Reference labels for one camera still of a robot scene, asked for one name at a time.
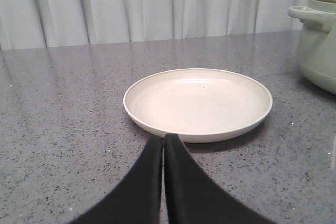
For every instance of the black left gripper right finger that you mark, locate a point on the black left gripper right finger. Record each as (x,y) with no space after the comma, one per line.
(192,197)

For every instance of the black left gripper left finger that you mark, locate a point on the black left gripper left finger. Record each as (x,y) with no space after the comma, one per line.
(137,198)

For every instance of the beige round plate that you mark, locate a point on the beige round plate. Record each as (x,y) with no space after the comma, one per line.
(199,105)

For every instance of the green electric cooking pot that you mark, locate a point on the green electric cooking pot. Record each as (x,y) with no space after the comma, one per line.
(316,49)

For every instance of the white pleated curtain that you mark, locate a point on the white pleated curtain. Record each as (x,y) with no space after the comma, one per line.
(51,23)

